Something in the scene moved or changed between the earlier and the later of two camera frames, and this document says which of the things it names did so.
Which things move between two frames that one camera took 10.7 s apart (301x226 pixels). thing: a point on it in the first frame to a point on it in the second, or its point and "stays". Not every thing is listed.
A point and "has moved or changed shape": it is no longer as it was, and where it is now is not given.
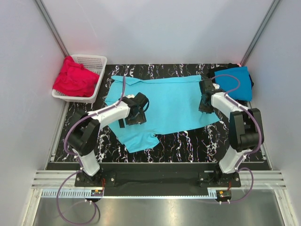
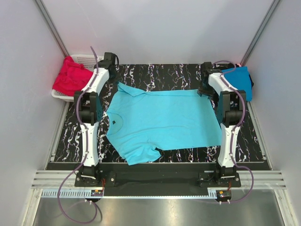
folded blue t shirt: [236, 82] stays
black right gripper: [202, 109] to [208, 93]
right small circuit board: [223, 193] stays
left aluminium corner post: [51, 23] stays
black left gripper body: [140, 110] to [113, 76]
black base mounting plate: [158, 182] stays
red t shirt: [74, 79] stays
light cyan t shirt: [173, 101] has moved or changed shape
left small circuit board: [97, 192] stays
